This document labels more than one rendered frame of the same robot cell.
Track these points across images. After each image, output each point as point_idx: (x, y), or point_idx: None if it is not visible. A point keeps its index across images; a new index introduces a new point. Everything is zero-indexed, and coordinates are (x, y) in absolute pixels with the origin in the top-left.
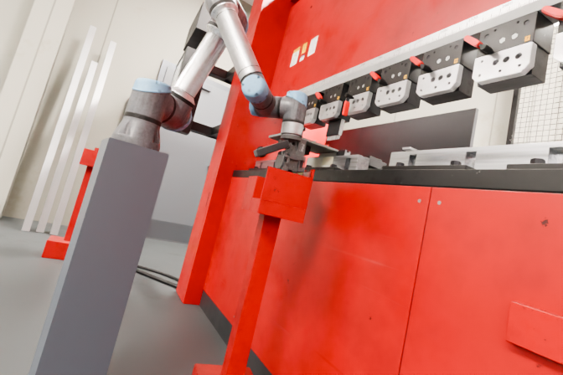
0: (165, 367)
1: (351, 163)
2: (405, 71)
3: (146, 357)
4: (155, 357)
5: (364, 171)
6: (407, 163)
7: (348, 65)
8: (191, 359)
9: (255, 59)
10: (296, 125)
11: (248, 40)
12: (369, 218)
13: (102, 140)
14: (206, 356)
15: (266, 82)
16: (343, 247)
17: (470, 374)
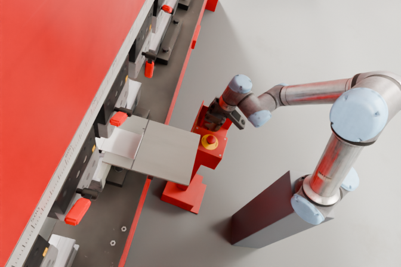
0: (187, 250)
1: (138, 95)
2: None
3: (195, 266)
4: (188, 265)
5: (181, 71)
6: (159, 44)
7: (130, 21)
8: (164, 256)
9: (297, 84)
10: None
11: (315, 82)
12: (179, 81)
13: (333, 211)
14: (150, 260)
15: (278, 84)
16: (171, 107)
17: (185, 65)
